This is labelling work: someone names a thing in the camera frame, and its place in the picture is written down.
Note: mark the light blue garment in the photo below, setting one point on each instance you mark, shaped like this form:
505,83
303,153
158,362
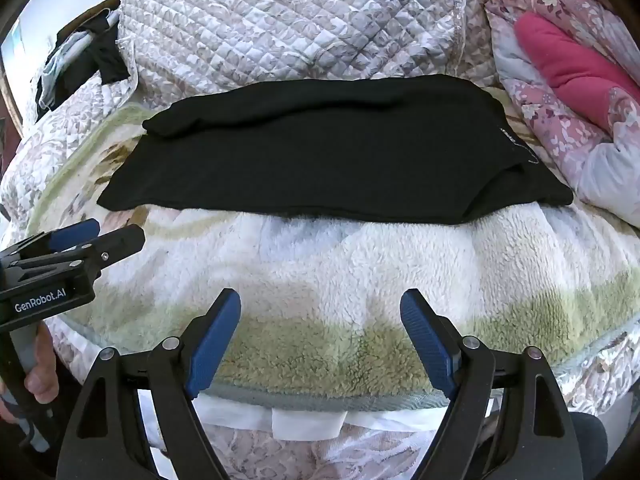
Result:
55,77

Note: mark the floral fleece blanket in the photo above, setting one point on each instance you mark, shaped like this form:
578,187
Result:
320,285

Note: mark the person's left hand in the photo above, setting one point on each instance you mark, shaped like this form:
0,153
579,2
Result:
42,366

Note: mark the white cloth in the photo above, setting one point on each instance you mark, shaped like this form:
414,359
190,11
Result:
305,420

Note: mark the pink floral comforter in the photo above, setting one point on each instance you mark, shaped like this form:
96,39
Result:
550,125

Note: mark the quilted floral bedspread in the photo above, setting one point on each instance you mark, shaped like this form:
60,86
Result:
300,25

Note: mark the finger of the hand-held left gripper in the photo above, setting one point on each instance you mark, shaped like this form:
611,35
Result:
75,234
122,240

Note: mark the floral bed sheet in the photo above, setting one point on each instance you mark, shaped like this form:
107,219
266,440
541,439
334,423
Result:
300,457

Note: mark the black garment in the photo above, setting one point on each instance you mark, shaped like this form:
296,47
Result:
107,60

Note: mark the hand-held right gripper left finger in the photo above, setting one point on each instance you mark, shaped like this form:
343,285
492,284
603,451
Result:
215,341

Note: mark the black pants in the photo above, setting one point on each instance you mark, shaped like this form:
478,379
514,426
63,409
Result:
325,160

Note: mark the wooden frame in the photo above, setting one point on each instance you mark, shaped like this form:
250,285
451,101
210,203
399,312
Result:
11,110

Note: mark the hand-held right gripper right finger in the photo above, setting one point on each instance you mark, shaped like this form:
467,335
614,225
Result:
426,341

